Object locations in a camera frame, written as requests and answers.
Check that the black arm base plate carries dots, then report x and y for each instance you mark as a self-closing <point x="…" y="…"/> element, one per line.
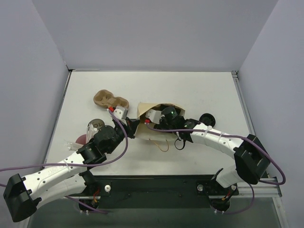
<point x="157" y="192"/>

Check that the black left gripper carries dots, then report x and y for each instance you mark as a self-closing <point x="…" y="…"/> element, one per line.
<point x="129" y="123"/>

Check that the brown cardboard cup carrier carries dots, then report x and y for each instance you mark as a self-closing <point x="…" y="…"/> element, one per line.
<point x="106" y="99"/>

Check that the dark plastic cup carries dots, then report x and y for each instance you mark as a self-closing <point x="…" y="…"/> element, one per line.
<point x="96" y="123"/>

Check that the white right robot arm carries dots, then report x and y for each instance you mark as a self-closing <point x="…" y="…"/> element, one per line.
<point x="250" y="162"/>

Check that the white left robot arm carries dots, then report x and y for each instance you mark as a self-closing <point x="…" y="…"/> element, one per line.
<point x="23" y="195"/>

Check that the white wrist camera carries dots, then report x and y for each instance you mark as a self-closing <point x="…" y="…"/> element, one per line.
<point x="154" y="115"/>
<point x="120" y="113"/>

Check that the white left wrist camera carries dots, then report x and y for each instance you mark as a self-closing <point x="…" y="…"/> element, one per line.
<point x="120" y="113"/>

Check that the beige paper bag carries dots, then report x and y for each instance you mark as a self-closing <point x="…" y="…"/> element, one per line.
<point x="161" y="140"/>

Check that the pink straw holder cup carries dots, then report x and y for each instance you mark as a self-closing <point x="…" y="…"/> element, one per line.
<point x="81" y="139"/>

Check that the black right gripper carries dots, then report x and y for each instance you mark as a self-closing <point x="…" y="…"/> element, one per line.
<point x="156" y="124"/>

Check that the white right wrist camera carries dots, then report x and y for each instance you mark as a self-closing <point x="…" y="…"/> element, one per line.
<point x="154" y="115"/>

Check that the white straws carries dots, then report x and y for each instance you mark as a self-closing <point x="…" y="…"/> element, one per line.
<point x="72" y="146"/>

